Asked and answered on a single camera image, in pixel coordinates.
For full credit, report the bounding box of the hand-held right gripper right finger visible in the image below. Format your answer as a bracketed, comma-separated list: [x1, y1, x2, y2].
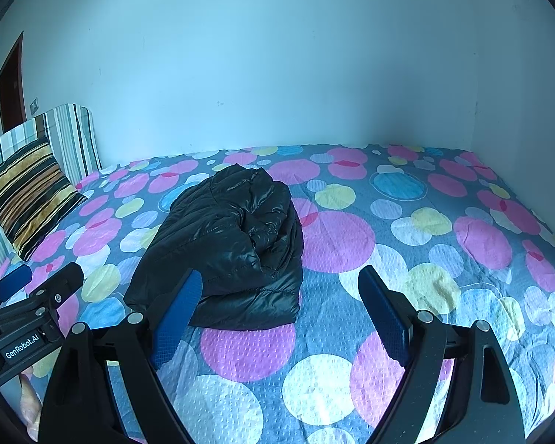
[358, 266, 525, 444]

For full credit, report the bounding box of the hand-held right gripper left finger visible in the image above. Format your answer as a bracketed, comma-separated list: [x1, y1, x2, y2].
[37, 268, 203, 444]

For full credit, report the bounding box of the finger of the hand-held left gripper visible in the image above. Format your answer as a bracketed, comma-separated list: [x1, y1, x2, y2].
[0, 265, 33, 303]
[0, 261, 85, 327]

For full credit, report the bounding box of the black puffer jacket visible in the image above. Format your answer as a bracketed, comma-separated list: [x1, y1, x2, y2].
[124, 163, 305, 329]

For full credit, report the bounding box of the person's left forearm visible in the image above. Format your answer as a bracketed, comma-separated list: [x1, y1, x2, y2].
[18, 370, 44, 426]

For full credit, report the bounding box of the striped yellow black pillow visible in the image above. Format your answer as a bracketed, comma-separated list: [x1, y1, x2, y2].
[0, 141, 88, 262]

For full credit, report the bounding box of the bed with polka dot sheet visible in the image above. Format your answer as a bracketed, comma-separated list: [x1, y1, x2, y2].
[0, 143, 555, 444]

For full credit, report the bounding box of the striped padded headboard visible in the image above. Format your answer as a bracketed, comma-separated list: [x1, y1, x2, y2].
[0, 103, 103, 283]

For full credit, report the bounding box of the brown wooden door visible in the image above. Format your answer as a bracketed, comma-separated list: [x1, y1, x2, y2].
[0, 31, 28, 132]

